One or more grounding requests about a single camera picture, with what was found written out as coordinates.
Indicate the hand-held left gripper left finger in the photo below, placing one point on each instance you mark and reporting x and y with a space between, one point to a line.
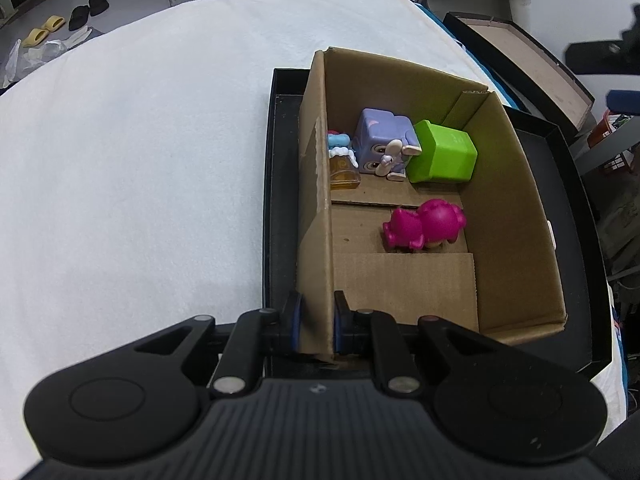
295 320

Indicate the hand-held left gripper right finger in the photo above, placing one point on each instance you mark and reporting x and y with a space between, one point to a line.
340 320

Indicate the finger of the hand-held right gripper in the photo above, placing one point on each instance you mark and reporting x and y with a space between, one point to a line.
600 55
625 102

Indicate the pink toy figure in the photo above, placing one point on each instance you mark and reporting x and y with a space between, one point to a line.
425 222

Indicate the black shallow tray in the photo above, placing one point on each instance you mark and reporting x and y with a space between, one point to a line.
575 240

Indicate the brown cardboard box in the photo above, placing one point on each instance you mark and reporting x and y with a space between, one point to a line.
505 200

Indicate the blue figure with clear bottle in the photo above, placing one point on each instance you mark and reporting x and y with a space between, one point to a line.
342 160

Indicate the green hexagonal box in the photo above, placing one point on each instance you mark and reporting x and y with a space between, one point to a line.
442 152

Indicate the purple cube toy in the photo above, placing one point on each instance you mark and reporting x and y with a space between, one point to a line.
377 135

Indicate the grey desk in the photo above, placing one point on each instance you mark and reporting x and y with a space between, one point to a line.
600 152

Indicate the black tray with brown inside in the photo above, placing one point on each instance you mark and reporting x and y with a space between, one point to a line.
525 60

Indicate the white plastic bag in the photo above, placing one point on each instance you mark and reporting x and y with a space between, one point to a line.
35 55

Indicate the black slipper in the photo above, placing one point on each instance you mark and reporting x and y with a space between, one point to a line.
79 17
99 4

